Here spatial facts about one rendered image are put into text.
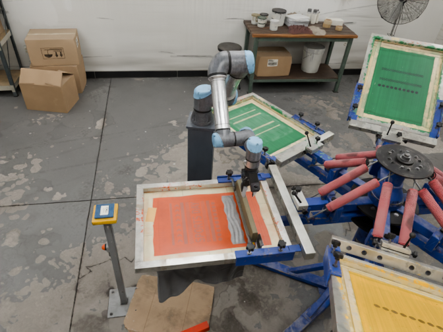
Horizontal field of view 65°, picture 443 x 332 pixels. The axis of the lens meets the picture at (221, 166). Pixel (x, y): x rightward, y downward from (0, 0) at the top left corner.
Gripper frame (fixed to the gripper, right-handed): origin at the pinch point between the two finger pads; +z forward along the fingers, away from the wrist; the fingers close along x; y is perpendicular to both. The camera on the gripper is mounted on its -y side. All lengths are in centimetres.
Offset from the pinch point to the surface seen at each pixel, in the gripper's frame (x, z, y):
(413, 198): -79, -11, -23
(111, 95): 102, 110, 326
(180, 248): 38.2, 15.9, -16.8
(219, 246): 18.3, 16.1, -17.9
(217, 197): 13.2, 16.1, 17.4
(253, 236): 1.8, 8.1, -20.3
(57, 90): 158, 79, 285
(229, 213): 8.6, 15.4, 3.2
